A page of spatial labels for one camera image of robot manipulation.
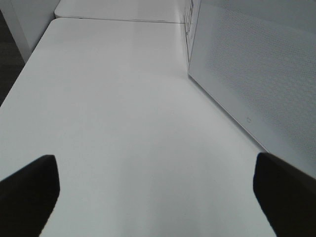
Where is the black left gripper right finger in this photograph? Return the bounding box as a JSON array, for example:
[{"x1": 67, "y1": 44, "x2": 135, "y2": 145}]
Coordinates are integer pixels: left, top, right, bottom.
[{"x1": 253, "y1": 153, "x2": 316, "y2": 237}]

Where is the white microwave oven body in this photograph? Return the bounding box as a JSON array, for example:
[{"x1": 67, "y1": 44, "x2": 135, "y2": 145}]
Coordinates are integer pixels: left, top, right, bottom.
[{"x1": 184, "y1": 0, "x2": 200, "y2": 62}]

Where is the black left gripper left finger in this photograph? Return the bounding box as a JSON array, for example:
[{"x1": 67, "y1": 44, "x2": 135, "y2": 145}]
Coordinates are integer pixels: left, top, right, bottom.
[{"x1": 0, "y1": 155, "x2": 60, "y2": 237}]

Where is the white microwave door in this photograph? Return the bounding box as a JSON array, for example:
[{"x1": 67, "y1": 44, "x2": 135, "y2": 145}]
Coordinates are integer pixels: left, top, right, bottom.
[{"x1": 188, "y1": 0, "x2": 316, "y2": 177}]

